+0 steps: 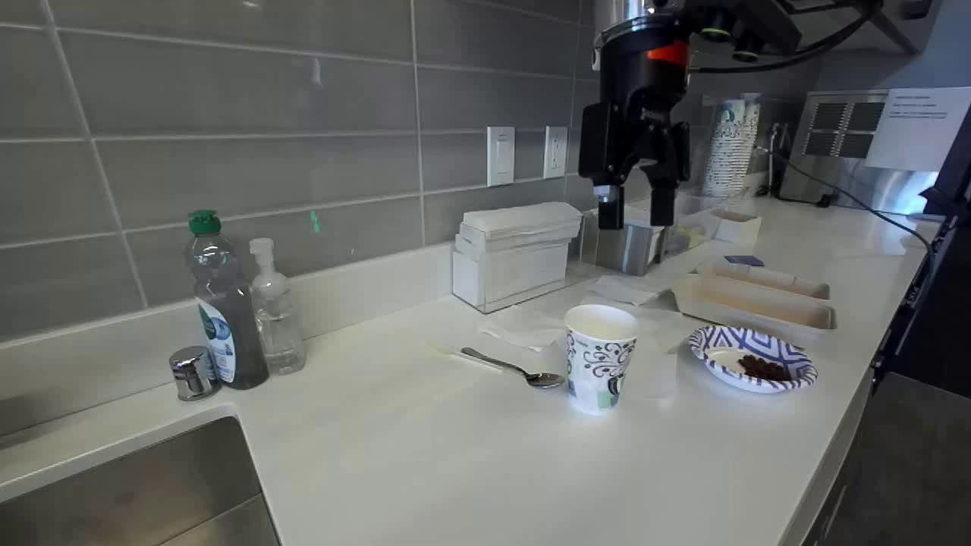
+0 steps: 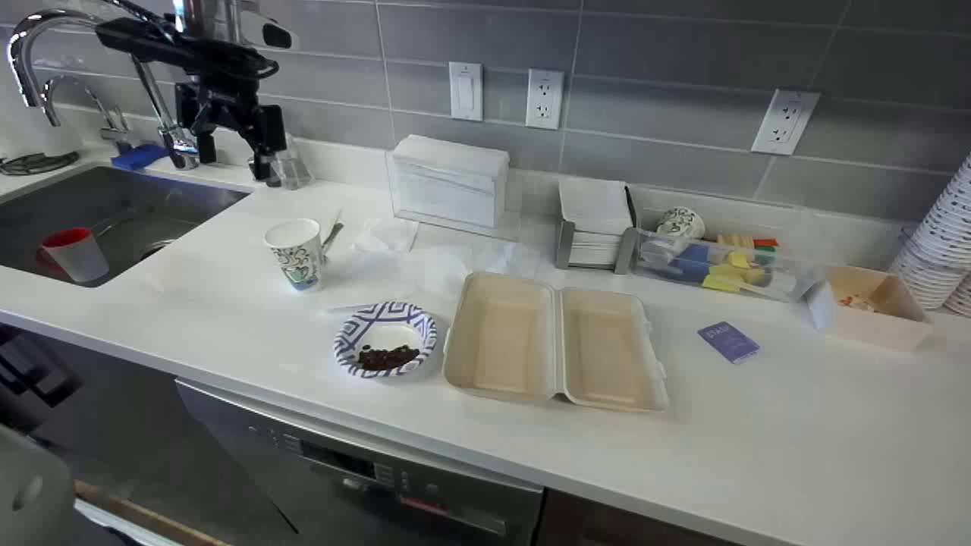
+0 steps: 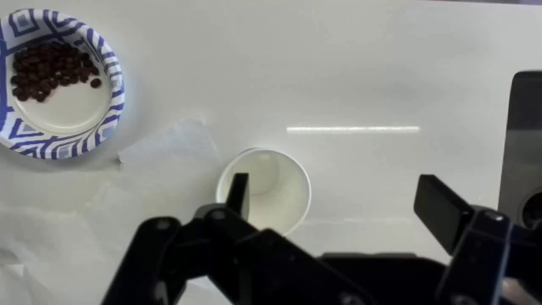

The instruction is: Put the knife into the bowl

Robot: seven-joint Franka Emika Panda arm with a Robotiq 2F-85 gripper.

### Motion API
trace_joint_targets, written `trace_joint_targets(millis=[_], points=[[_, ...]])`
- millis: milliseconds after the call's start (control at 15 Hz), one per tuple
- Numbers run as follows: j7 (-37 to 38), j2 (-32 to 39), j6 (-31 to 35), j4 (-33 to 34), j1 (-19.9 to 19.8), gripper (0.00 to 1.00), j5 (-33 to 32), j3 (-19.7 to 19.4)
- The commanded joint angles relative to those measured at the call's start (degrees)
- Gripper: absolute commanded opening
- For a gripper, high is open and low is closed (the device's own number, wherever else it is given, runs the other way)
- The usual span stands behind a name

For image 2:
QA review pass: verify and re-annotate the white napkin dispenser box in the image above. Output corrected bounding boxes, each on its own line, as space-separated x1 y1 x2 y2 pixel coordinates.
388 129 514 237

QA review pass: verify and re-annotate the stack of paper cups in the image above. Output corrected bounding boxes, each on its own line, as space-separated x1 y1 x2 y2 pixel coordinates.
890 149 971 314

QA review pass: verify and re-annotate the steel sink basin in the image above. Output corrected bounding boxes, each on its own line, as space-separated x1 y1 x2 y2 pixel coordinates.
0 164 250 292

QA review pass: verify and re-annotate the wooden tray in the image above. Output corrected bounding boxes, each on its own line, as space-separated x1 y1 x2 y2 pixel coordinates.
444 268 674 414

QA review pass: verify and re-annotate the white wall outlet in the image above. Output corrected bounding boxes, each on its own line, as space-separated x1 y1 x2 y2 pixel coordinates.
749 84 822 157
522 66 567 132

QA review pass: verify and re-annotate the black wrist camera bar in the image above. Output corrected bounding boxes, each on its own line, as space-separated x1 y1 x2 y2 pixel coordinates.
94 15 282 90

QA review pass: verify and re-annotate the blue sponge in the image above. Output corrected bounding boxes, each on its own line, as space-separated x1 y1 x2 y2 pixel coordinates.
105 142 170 173

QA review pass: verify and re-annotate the small cardboard box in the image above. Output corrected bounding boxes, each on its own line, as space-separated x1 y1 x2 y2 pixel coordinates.
804 265 937 354

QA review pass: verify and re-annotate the clear condiment packet tray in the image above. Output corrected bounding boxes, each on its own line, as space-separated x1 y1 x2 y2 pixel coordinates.
635 225 804 304

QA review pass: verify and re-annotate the brown food piece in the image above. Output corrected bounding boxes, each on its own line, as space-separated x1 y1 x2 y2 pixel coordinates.
352 343 425 373

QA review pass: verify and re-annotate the purple card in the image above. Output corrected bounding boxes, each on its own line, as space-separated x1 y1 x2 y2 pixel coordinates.
695 319 760 365

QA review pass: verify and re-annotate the red plastic cup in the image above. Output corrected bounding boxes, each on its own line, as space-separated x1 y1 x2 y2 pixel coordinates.
36 225 112 288

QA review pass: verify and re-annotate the chrome kitchen faucet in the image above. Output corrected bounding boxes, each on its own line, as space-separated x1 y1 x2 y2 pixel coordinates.
2 6 202 173

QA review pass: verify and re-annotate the floral print paper cup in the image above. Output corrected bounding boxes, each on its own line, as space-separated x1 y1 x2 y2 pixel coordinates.
260 216 327 294

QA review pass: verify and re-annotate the wooden platform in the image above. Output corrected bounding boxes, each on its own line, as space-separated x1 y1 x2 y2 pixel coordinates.
73 479 230 546

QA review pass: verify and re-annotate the dark steel dishwasher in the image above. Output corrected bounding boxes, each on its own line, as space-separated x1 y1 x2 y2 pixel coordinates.
174 376 547 546

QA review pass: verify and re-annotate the white light switch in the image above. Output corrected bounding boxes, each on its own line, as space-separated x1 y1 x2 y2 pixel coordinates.
447 58 484 124

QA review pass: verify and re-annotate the metal napkin holder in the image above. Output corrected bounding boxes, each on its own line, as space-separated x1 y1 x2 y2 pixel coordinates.
552 179 643 275

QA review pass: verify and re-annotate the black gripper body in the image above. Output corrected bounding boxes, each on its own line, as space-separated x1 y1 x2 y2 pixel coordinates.
174 73 289 169

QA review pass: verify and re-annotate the dark gray flat object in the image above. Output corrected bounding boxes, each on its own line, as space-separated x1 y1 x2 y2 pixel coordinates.
0 149 82 179

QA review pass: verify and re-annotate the round white patterned lid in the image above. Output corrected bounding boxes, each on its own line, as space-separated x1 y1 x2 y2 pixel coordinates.
655 206 709 245

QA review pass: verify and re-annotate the metal spoon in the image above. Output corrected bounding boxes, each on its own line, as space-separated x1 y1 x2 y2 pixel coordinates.
319 209 348 257

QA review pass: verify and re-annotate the blue patterned paper bowl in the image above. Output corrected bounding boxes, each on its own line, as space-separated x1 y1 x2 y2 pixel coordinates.
335 297 444 383

